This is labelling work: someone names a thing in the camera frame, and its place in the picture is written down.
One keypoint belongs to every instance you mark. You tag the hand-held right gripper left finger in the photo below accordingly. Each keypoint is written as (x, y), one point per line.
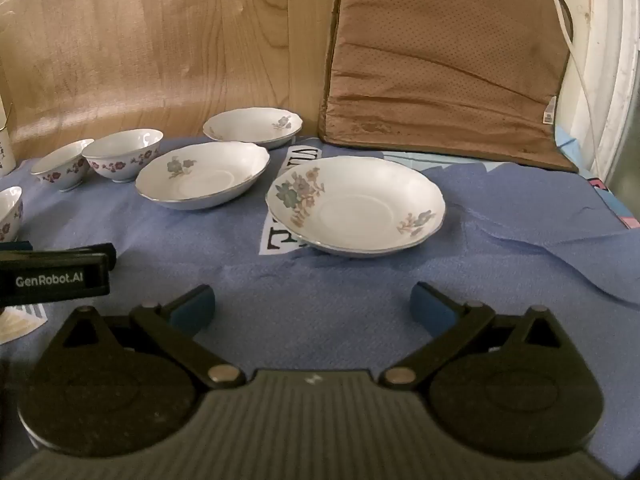
(192, 306)

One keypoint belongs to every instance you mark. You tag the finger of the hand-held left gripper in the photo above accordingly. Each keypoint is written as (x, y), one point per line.
(102, 250)

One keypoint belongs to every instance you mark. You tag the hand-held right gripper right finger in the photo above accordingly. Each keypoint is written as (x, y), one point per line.
(431, 306)

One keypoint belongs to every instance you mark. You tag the white bowl pink flowers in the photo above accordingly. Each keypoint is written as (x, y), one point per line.
(9, 212)
(125, 156)
(62, 167)

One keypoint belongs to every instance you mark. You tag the large floral white plate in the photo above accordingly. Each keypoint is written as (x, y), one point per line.
(357, 207)

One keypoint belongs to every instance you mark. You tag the white plate blue flower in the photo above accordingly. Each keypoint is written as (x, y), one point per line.
(205, 176)

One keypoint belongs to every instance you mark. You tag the small scalloped white plate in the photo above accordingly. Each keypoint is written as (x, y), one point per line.
(250, 127)

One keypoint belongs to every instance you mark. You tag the blue printed cloth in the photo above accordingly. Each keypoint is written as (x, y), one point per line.
(325, 290)

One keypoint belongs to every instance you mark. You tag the white floral mug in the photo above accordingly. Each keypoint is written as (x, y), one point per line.
(5, 150)

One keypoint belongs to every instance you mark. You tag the wooden board panel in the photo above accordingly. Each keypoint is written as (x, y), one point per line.
(150, 40)

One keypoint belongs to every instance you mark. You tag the brown cushion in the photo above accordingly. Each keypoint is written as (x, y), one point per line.
(440, 60)

